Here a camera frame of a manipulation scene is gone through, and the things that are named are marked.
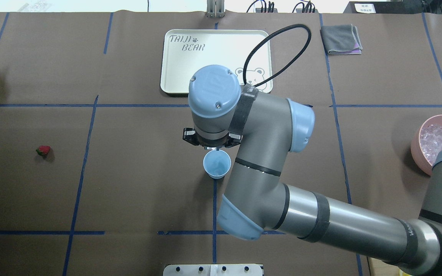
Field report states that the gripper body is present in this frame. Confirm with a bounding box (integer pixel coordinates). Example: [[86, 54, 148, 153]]
[[204, 140, 224, 150]]

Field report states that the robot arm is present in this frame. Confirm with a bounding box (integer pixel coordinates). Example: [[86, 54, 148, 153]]
[[184, 65, 442, 276]]

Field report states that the light blue cup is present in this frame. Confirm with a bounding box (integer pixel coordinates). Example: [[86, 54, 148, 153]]
[[202, 149, 231, 179]]

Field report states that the pink bowl of ice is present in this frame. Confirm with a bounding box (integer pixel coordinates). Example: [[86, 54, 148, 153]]
[[411, 115, 442, 175]]

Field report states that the cream bear tray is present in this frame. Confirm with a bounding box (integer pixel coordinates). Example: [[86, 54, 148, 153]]
[[160, 29, 273, 94]]

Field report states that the grey folded cloth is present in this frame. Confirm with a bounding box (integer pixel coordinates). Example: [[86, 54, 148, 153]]
[[320, 24, 363, 55]]

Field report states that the red strawberry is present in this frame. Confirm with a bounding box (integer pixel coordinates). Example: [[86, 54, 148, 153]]
[[36, 145, 51, 157]]

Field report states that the white camera pole mount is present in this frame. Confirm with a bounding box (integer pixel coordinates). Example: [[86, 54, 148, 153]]
[[163, 263, 264, 276]]

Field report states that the aluminium frame post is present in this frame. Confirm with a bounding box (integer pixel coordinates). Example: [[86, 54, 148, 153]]
[[206, 0, 226, 18]]

